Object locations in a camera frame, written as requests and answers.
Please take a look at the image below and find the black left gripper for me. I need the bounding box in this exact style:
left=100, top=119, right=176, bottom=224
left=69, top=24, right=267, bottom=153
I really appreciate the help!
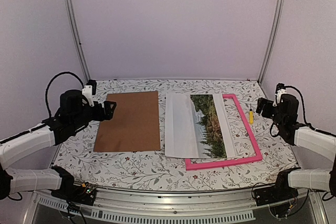
left=70, top=100, right=116, bottom=131

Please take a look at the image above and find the right aluminium corner post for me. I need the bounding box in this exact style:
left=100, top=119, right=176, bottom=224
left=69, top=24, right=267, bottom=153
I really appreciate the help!
left=257, top=0, right=285, bottom=86

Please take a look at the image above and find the left aluminium corner post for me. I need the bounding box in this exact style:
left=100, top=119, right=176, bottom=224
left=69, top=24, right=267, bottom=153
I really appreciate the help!
left=64, top=0, right=91, bottom=81

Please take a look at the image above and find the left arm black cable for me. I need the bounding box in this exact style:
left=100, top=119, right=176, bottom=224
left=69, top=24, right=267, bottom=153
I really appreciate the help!
left=46, top=71, right=86, bottom=119

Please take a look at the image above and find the yellow handled screwdriver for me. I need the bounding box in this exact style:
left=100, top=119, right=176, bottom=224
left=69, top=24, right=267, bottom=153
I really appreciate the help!
left=249, top=104, right=254, bottom=125

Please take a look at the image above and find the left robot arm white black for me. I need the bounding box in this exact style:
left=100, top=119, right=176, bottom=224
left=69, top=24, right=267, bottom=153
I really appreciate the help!
left=1, top=90, right=117, bottom=200

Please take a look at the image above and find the white photo mat board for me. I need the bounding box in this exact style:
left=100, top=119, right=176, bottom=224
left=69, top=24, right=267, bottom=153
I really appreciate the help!
left=220, top=98, right=237, bottom=158

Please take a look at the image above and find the brown frame backing board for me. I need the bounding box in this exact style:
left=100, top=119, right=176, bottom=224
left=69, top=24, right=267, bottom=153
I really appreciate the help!
left=93, top=91, right=161, bottom=152

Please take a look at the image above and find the framed landscape photo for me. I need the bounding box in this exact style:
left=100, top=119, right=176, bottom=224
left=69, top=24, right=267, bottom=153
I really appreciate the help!
left=165, top=93, right=228, bottom=159

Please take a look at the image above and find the floral patterned table mat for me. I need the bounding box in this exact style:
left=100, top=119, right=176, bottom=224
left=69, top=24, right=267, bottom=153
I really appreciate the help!
left=54, top=80, right=298, bottom=191

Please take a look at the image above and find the pink wooden photo frame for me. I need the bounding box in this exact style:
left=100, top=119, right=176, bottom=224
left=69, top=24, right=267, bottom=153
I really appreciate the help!
left=185, top=93, right=263, bottom=172

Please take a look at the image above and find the aluminium front rail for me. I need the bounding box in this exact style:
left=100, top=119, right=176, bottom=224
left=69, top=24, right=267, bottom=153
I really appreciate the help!
left=23, top=188, right=331, bottom=223

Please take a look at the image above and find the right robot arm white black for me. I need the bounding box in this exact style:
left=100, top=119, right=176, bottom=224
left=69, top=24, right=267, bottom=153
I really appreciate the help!
left=256, top=93, right=335, bottom=201

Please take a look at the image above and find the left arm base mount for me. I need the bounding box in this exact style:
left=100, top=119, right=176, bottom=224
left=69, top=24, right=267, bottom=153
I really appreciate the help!
left=50, top=166, right=97, bottom=206

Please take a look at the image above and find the aluminium corner post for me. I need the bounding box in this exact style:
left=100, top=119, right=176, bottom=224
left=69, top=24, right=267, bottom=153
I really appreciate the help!
left=64, top=0, right=91, bottom=81
left=257, top=0, right=285, bottom=86

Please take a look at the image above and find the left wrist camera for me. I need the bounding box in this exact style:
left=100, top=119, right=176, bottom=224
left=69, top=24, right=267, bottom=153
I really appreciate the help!
left=82, top=80, right=97, bottom=107

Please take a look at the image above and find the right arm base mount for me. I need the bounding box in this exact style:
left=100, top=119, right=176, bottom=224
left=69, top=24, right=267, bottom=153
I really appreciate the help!
left=251, top=167, right=299, bottom=206

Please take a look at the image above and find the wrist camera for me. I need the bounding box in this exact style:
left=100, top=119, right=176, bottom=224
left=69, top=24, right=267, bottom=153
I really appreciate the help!
left=273, top=83, right=287, bottom=107
left=82, top=80, right=97, bottom=107

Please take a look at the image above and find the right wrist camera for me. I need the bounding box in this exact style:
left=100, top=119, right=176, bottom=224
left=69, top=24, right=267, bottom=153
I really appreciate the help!
left=273, top=83, right=287, bottom=107

